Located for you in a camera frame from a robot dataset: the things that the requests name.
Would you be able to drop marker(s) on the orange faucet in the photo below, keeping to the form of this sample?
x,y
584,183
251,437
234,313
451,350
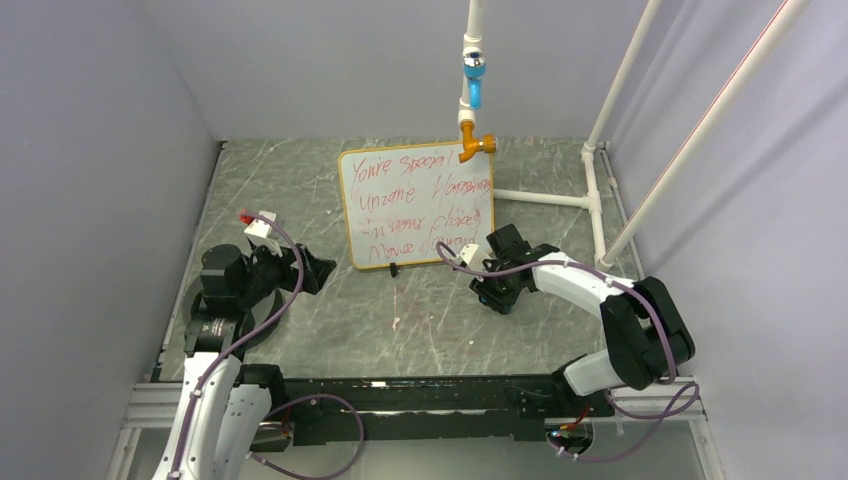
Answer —
x,y
472,145

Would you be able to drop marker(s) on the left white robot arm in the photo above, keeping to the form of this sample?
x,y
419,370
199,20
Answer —
x,y
223,398

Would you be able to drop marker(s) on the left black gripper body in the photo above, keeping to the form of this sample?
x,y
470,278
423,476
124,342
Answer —
x,y
272,270

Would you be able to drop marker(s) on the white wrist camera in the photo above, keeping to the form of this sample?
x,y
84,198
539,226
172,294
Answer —
x,y
471,256
259,233

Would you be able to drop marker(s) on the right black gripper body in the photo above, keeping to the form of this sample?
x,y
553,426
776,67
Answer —
x,y
499,290

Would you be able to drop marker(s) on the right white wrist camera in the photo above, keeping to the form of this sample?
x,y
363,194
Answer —
x,y
471,256

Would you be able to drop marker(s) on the yellow framed whiteboard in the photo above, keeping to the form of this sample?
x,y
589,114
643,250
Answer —
x,y
401,201

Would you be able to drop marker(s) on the white pvc pipe frame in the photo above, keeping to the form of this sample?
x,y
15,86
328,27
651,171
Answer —
x,y
658,29

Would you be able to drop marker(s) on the blue pipe valve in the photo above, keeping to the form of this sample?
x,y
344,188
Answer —
x,y
474,67

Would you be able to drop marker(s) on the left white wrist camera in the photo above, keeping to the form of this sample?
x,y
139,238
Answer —
x,y
259,233

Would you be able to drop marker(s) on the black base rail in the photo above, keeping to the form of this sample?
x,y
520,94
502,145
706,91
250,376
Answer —
x,y
522,407

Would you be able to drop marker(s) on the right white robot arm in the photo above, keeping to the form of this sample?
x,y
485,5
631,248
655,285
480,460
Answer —
x,y
646,339

